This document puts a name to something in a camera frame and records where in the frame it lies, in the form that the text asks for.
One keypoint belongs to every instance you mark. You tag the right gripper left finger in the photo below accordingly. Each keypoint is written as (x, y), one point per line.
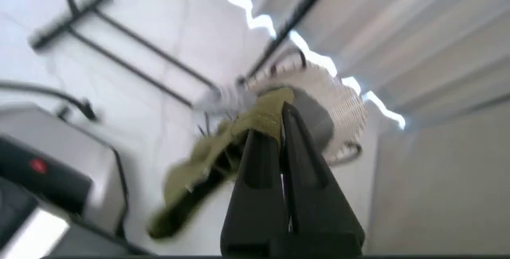
(255, 219)

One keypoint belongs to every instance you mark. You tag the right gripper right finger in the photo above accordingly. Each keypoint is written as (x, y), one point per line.
(318, 227)

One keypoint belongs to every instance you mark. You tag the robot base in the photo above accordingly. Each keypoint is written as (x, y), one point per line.
(48, 179)

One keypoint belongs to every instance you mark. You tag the white laundry basket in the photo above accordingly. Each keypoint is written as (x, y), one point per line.
(342, 103)

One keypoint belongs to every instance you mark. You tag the green printed shirt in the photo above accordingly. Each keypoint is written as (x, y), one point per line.
(199, 163)

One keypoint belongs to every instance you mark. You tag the pale grey garment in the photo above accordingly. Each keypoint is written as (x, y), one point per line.
(223, 101)

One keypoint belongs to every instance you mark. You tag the black clothes rack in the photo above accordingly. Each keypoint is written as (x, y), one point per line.
(71, 18)

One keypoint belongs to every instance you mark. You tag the white curtain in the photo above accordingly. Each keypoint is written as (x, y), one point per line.
(398, 20)

